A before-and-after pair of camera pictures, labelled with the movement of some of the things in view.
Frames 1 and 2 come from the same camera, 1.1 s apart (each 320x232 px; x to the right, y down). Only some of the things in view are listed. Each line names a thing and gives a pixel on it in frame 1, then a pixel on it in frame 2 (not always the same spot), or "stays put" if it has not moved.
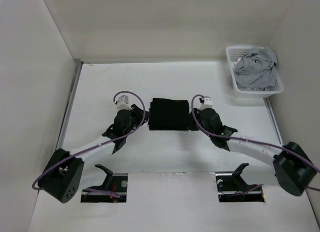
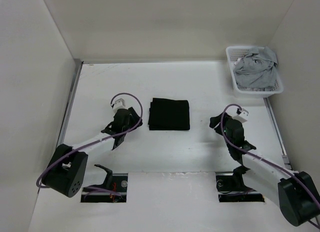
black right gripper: (192, 126) → (214, 121)
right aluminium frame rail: (274, 120) stays put
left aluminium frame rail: (67, 111) stays put
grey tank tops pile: (256, 70) stays put
